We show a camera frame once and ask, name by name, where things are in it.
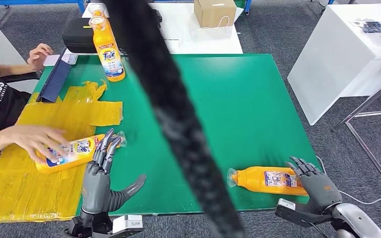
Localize person's right hand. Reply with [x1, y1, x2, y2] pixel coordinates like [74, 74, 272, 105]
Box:
[11, 124, 70, 164]

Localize person's left hand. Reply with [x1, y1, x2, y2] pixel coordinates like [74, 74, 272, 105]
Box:
[26, 43, 54, 71]

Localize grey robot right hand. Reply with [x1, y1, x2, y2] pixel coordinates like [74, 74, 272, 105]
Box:
[285, 156, 343, 214]

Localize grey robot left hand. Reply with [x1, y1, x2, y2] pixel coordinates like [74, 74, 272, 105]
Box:
[79, 128, 147, 216]

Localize dark blue tablet case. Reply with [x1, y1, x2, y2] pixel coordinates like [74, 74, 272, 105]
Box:
[35, 47, 72, 104]

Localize smartphone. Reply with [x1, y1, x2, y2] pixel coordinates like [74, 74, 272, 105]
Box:
[42, 53, 79, 67]

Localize orange detergent bottle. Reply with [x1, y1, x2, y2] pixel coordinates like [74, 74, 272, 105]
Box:
[226, 166, 310, 197]
[88, 2, 106, 18]
[35, 131, 127, 174]
[88, 15, 126, 82]

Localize black zip carrying case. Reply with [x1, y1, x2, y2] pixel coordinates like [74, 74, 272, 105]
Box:
[62, 17, 96, 54]

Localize blue metal rack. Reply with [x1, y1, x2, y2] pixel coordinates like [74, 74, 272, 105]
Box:
[0, 0, 88, 24]
[245, 0, 336, 17]

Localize yellow taped cardboard sheet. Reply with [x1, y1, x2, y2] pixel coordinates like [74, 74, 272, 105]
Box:
[0, 80, 124, 224]

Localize white side table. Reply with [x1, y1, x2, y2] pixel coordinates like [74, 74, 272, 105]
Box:
[287, 3, 381, 126]

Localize printed leaflet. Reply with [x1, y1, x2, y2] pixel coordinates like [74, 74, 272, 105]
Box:
[349, 19, 381, 46]

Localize brown cardboard box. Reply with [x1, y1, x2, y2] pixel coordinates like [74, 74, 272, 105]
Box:
[193, 0, 237, 29]

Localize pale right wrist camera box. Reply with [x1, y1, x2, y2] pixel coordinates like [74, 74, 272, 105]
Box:
[275, 198, 332, 229]

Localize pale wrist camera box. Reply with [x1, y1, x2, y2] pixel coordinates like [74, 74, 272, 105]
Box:
[92, 214, 144, 238]
[275, 198, 332, 229]

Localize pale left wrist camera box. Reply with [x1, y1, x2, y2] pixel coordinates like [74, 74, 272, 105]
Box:
[92, 214, 144, 238]

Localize white floor cable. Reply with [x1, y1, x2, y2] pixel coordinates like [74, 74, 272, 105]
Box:
[315, 156, 381, 206]

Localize black coiled cable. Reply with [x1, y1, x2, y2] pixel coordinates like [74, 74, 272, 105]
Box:
[118, 41, 130, 57]

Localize silver metal stand frame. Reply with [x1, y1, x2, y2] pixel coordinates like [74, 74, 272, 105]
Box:
[333, 67, 381, 203]

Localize thick black braided cable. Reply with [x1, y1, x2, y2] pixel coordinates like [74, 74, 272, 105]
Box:
[103, 0, 247, 238]

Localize thin white cord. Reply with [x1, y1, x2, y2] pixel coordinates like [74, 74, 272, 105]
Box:
[190, 16, 241, 36]

